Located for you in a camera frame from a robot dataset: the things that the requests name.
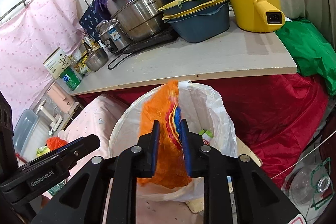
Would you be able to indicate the green label plastic bottle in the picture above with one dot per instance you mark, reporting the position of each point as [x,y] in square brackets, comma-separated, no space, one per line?
[56,187]

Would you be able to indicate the blue yellow-rimmed basin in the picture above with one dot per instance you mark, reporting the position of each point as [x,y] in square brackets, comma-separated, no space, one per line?
[199,2]
[199,28]

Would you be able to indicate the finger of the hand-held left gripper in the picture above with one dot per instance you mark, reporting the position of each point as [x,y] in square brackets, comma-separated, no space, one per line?
[84,141]
[57,161]

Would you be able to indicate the white cardboard carton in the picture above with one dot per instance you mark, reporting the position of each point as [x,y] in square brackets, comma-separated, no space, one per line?
[56,62]

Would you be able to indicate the pink dotted curtain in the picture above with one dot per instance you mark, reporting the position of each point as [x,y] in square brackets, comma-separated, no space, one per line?
[31,43]

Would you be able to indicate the large steel steamer pot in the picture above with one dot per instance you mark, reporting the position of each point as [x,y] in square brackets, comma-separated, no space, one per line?
[136,11]

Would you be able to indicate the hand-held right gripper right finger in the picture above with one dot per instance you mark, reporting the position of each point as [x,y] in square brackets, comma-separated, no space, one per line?
[185,145]

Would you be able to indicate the red satin cloth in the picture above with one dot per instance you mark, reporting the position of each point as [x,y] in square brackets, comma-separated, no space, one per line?
[275,113]

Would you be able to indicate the black induction cooker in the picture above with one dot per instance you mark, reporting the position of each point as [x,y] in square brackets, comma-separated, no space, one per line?
[157,39]

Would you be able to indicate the small steel pot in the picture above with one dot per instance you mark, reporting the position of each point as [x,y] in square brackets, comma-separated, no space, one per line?
[95,60]

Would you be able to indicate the orange striped snack bag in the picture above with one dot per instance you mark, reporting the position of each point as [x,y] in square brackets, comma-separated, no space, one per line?
[168,119]

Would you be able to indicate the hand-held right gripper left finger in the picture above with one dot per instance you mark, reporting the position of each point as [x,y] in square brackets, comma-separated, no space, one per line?
[155,145]

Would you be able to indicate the pink electric kettle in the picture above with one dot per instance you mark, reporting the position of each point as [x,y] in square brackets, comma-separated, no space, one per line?
[61,100]

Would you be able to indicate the green plastic bag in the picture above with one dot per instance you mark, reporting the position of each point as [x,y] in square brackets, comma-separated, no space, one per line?
[307,50]

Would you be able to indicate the red plastic bag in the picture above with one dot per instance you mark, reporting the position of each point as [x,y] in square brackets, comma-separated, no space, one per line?
[53,142]

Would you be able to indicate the yellow electric pot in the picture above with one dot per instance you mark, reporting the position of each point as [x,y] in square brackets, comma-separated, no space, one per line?
[244,11]

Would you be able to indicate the group of condiment bottles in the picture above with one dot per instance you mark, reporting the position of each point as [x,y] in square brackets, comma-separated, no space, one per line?
[81,65]

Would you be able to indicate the green tin can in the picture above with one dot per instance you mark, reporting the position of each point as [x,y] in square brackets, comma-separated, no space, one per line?
[71,79]

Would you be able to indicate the white lined waste bin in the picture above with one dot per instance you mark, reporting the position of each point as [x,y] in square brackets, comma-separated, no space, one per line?
[210,108]

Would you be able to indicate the white glass kettle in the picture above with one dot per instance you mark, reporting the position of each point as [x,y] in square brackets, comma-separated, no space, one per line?
[52,119]

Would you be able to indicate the clear plastic cover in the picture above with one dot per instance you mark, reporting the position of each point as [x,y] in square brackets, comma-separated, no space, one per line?
[302,184]

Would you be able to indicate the green drink carton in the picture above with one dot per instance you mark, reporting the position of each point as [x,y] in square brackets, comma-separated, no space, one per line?
[206,136]

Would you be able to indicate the dish box with clear lid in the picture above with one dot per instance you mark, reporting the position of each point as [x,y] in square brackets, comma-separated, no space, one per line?
[25,129]

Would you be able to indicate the steel rice cooker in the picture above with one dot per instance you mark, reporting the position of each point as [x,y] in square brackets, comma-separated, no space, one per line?
[115,37]

